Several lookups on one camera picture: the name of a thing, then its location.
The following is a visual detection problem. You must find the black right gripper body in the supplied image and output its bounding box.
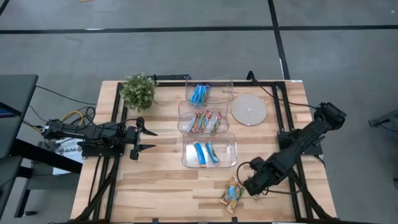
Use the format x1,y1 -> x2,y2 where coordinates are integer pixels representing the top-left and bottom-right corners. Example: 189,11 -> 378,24
250,164 -> 280,194

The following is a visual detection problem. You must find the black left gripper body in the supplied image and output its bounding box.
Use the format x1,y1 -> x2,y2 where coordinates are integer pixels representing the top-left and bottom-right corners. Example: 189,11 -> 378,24
123,126 -> 140,150

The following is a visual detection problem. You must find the green potted plant black pot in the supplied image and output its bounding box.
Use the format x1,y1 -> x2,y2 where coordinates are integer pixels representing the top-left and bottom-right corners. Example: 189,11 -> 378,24
119,73 -> 159,113

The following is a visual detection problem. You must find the clear plastic storage bin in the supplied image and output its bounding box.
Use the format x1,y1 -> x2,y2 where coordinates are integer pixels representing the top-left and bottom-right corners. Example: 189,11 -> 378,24
185,75 -> 234,105
177,100 -> 230,134
182,131 -> 238,169

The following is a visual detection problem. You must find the white paper sheet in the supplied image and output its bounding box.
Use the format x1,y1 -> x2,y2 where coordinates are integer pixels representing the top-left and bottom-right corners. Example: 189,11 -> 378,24
52,135 -> 87,175

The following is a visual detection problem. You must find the grey desk top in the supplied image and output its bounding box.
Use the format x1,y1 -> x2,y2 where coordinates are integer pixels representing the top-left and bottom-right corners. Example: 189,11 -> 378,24
0,73 -> 39,160

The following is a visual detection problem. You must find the grey chair base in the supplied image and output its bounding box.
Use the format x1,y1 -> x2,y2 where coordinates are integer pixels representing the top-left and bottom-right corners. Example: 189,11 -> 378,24
368,108 -> 398,128

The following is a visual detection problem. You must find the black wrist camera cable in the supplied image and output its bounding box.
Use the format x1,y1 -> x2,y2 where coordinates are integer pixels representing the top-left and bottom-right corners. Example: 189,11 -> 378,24
236,161 -> 253,188

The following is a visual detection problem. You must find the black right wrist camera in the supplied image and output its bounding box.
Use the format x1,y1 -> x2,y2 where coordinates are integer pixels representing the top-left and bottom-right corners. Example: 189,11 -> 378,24
250,156 -> 268,170

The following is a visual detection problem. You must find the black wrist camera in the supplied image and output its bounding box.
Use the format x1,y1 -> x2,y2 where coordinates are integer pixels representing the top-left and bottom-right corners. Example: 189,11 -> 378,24
250,156 -> 268,170
101,121 -> 126,139

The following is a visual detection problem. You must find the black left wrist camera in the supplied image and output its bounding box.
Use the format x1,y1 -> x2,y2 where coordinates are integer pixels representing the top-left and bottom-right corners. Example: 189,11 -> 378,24
101,121 -> 126,139

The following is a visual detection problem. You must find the yellow floor cable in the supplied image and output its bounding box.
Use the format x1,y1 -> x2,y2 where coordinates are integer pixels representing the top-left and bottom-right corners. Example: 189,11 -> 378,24
59,111 -> 85,125

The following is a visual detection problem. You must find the round woven rope coaster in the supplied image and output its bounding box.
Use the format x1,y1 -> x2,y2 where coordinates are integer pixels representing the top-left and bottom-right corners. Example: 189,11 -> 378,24
231,94 -> 267,127

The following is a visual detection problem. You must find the black floor cable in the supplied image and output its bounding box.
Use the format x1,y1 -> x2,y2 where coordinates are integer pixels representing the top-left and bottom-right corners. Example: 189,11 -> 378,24
35,85 -> 97,106

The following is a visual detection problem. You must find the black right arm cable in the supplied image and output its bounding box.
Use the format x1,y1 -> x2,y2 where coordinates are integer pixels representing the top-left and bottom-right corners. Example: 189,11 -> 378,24
246,70 -> 323,110

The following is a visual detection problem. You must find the black desk leg frame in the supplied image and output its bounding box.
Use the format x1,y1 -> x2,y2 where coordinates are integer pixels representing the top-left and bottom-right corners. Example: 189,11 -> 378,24
9,138 -> 84,218

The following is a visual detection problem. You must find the black aluminium table frame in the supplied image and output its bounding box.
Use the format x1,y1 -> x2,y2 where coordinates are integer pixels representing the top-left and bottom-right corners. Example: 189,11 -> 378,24
70,73 -> 340,224

